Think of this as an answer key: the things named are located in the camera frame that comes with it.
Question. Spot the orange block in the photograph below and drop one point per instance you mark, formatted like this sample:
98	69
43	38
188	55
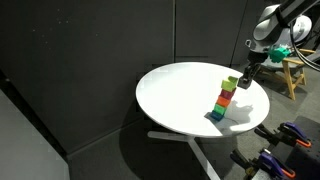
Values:
223	101

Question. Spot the black perforated breadboard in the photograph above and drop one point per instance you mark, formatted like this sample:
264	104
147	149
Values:
304	161

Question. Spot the black clamp handle rear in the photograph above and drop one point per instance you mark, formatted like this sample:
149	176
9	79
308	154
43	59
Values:
263	132

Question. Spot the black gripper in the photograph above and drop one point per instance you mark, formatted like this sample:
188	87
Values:
255	60

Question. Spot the magenta block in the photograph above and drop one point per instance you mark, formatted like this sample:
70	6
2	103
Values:
226	94

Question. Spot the green block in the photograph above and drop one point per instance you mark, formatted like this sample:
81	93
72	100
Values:
219	109

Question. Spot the purple orange clamp front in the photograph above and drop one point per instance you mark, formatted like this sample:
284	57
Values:
275	166

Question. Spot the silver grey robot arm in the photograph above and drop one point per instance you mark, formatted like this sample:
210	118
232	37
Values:
273	21

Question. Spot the grey block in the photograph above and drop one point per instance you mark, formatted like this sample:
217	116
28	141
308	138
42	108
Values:
244	84

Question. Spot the yellow-green block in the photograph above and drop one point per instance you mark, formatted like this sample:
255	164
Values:
229	84

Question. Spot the purple orange clamp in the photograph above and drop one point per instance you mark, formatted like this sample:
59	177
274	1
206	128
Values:
296	133
275	166

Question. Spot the blue block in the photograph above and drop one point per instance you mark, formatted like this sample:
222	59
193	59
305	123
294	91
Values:
216	116

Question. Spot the black clamp handle front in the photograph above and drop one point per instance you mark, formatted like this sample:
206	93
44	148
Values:
249	165

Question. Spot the black clamp handle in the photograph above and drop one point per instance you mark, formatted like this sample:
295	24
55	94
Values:
263	132
249	165

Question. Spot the round white table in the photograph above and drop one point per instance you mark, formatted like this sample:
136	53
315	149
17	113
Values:
181	96

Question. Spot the purple orange clamp rear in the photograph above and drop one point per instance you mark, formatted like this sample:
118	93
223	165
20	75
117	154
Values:
296	133

